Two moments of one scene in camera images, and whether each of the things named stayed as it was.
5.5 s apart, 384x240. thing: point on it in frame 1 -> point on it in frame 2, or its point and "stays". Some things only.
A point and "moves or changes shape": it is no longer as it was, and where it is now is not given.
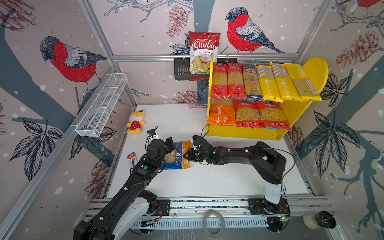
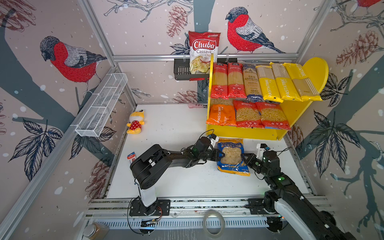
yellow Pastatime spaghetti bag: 305,87 stays
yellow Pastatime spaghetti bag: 269,89 stays
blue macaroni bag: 175,160 moves or changes shape
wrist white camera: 151,135 -> 213,139
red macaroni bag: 247,114 stays
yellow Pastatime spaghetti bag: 286,87 stays
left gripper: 169,144 -> 216,157
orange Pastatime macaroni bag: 222,112 stays
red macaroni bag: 272,115 stays
